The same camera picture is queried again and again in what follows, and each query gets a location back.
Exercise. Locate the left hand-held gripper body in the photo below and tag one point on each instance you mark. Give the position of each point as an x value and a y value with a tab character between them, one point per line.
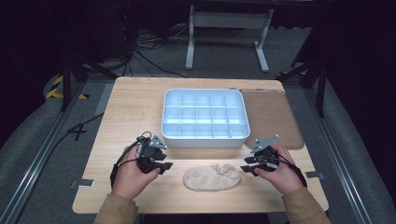
148	151

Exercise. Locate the beige sock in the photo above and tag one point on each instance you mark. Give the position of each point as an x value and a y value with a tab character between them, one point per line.
211	179

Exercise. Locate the black tripod stand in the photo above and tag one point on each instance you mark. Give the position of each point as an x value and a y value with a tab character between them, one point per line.
77	71
314	77

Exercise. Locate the white metal stand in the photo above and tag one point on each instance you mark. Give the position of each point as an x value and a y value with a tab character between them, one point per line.
229	20

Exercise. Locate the person's left hand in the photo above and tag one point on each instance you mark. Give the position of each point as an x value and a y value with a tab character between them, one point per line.
130	179

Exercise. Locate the yellow black hazard tape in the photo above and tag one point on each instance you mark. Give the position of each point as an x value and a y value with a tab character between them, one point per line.
53	91

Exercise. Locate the brown flat lid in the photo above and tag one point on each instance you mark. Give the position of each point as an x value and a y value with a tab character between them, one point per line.
271	118

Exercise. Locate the person's right hand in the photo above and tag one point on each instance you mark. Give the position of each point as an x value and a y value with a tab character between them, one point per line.
285	177

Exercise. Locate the aluminium floor rail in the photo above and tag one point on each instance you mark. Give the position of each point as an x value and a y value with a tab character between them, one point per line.
37	158
336	155

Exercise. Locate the grey metal table bracket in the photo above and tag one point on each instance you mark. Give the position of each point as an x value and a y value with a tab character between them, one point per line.
82	183
314	175

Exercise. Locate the white compartment organizer box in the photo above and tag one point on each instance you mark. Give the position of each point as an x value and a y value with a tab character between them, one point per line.
205	116

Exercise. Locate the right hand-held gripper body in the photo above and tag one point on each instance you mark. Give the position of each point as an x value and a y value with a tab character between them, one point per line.
268	156

